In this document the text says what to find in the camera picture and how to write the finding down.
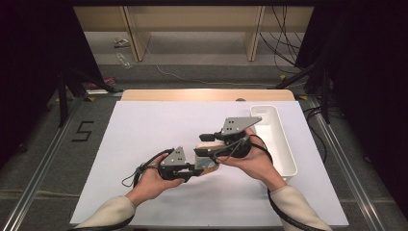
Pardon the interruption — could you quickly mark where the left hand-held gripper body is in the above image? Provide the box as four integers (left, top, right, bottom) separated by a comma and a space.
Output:
158, 146, 197, 183

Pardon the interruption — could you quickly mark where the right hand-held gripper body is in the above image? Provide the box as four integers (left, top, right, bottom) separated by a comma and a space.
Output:
210, 115, 263, 159

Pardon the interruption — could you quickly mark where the printed package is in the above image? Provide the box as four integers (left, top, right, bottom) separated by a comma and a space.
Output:
193, 141, 226, 177

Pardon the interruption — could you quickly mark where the white plastic bin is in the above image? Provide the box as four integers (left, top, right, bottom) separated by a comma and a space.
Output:
249, 104, 299, 181

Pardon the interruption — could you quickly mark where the person's left hand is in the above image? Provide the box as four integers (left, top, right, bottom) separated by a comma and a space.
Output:
124, 153, 187, 208

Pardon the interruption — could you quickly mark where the person's right hand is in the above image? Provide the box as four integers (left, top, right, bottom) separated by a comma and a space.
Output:
216, 127, 289, 191

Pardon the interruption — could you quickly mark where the black metal stand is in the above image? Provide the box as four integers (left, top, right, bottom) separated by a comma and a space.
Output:
57, 67, 123, 128
275, 63, 332, 125

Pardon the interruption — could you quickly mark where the pink object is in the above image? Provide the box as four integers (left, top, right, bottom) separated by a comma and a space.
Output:
89, 76, 117, 90

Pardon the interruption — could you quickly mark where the clear plastic wrapper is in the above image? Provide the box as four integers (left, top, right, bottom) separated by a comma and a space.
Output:
115, 52, 134, 70

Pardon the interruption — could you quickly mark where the wooden shelf unit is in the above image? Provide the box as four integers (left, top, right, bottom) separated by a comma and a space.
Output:
72, 5, 316, 63

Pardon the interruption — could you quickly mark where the small white packet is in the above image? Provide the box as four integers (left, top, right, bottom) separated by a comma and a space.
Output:
113, 37, 131, 49

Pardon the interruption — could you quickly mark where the black curtain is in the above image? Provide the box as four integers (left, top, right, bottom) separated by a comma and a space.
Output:
293, 0, 408, 211
0, 0, 104, 169

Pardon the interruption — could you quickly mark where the left hand-held gripper black cable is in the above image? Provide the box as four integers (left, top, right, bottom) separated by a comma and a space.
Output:
67, 147, 176, 231

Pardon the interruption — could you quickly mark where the hand-held gripper black cable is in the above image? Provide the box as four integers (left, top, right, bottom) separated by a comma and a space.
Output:
212, 134, 325, 231
67, 147, 176, 231

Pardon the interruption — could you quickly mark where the right hand-held gripper black cable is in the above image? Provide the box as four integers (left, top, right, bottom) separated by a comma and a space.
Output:
212, 134, 325, 231

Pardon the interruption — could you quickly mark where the bundle of black cables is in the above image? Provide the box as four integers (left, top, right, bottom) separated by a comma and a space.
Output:
259, 6, 305, 75

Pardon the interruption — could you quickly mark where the aluminium floor rail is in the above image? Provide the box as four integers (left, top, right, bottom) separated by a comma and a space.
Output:
307, 95, 383, 231
1, 95, 85, 231

